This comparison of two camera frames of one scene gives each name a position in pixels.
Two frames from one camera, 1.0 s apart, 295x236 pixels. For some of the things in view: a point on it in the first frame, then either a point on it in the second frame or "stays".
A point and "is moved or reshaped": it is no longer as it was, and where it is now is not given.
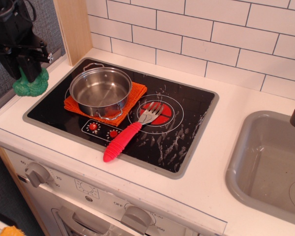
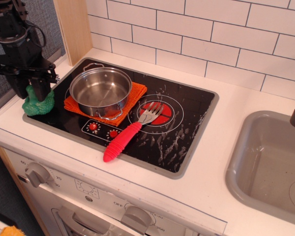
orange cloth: [137, 90] stays
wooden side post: [73, 19] stays
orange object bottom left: [12, 231] stays
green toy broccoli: [22, 86] is moved or reshaped
